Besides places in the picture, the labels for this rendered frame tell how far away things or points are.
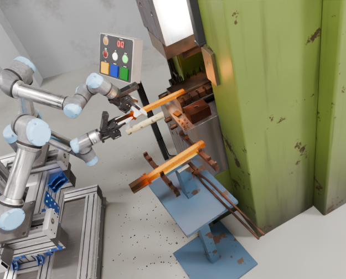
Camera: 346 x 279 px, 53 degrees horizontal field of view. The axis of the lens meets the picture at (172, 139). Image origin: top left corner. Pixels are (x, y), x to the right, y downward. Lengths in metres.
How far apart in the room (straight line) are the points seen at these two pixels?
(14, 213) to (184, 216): 0.79
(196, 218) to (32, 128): 0.86
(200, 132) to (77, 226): 1.21
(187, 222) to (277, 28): 0.95
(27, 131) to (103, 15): 2.99
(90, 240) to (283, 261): 1.26
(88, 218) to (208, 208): 1.14
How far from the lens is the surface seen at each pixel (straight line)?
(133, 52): 2.25
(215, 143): 2.02
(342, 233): 2.51
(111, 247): 2.70
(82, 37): 4.66
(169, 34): 1.67
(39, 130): 1.70
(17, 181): 1.77
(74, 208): 2.77
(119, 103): 1.86
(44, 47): 4.81
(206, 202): 1.76
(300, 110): 1.85
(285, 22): 1.52
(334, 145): 2.04
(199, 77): 2.09
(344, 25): 1.61
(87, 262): 2.43
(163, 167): 1.59
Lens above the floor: 2.15
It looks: 42 degrees down
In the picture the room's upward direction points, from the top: 19 degrees counter-clockwise
